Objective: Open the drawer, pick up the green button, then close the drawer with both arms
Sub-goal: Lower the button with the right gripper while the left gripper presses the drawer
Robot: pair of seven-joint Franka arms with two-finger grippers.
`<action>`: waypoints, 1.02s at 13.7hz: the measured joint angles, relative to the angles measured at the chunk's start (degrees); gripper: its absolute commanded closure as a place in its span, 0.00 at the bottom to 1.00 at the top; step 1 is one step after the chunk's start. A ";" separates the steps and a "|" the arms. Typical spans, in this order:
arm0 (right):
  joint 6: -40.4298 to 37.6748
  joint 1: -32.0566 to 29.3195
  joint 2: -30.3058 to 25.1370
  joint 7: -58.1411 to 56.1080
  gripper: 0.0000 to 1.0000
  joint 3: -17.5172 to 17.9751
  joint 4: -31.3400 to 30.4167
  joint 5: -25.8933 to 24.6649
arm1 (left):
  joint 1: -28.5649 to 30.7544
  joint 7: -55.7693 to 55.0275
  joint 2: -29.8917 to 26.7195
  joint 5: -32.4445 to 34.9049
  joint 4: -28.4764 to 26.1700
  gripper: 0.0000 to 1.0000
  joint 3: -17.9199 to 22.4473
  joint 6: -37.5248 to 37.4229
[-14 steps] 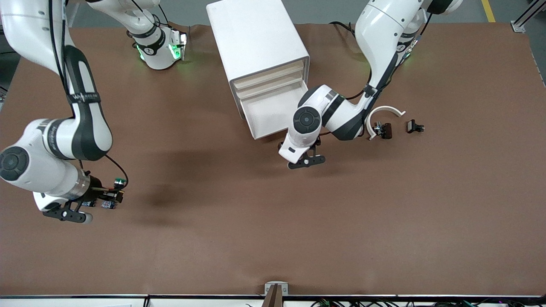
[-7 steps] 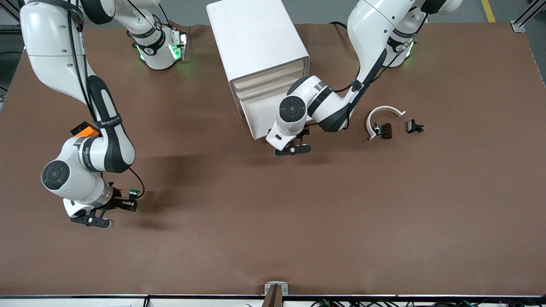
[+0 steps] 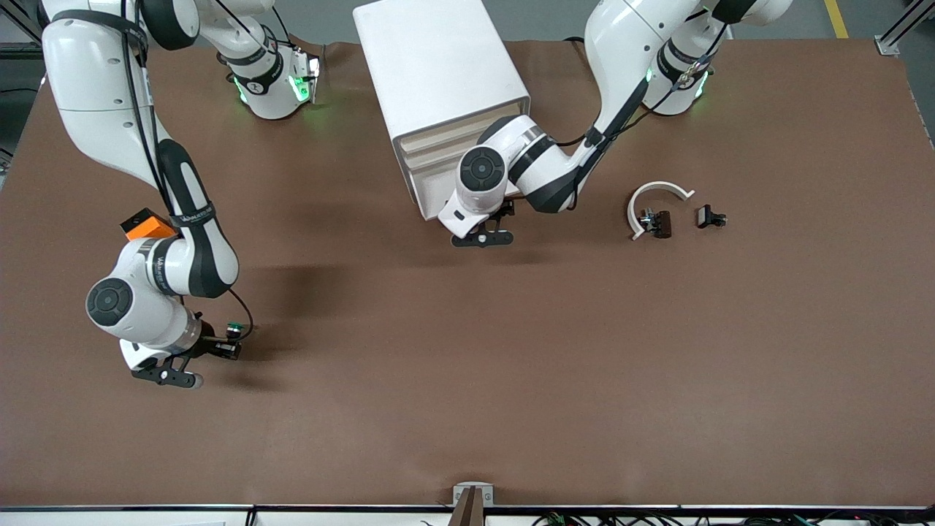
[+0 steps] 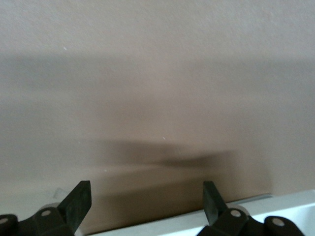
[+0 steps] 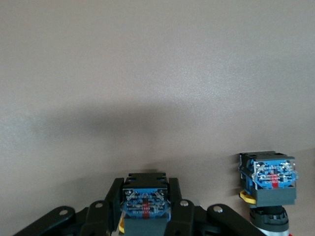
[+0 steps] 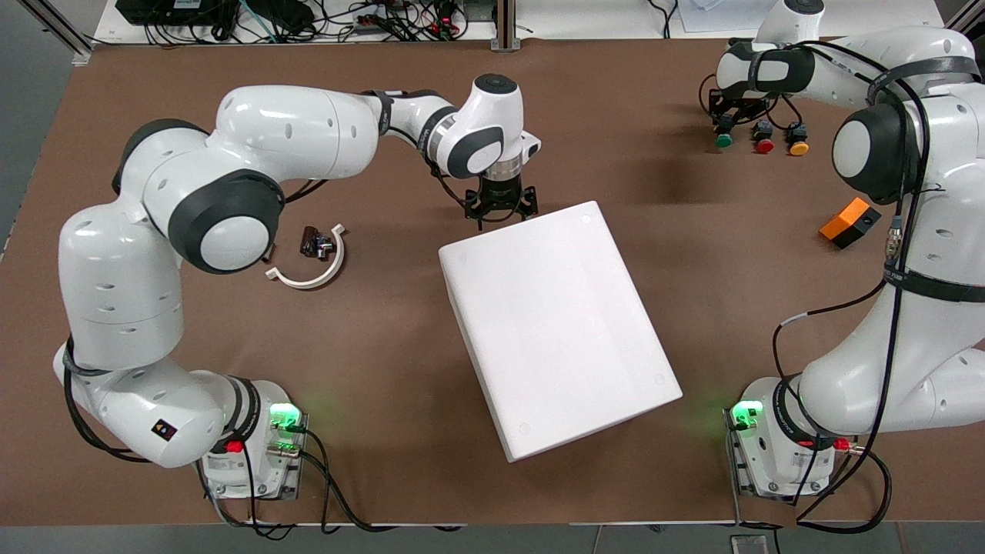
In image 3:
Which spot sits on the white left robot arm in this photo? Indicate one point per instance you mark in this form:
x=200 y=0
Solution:
x=548 y=168

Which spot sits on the black square push button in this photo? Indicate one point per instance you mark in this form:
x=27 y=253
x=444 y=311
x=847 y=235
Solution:
x=708 y=217

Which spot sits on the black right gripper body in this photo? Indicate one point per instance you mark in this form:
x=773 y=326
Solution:
x=210 y=343

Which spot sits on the white drawer cabinet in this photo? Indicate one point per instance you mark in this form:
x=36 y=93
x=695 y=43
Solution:
x=431 y=66

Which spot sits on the beige cabinet drawer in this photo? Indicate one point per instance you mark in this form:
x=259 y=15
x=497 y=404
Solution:
x=434 y=186
x=431 y=152
x=438 y=135

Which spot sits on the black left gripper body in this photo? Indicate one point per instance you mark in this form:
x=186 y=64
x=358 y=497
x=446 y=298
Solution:
x=505 y=210

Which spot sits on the silver bracket with brown post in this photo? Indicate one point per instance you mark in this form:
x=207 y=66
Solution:
x=472 y=500

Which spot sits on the brown table mat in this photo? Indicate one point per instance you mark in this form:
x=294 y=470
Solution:
x=453 y=380

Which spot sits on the white curved pipe clamp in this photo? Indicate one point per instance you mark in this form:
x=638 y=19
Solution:
x=650 y=191

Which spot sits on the orange and black button box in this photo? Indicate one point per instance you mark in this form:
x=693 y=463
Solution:
x=150 y=225

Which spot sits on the aluminium frame post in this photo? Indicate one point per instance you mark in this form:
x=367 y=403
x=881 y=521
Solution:
x=902 y=29

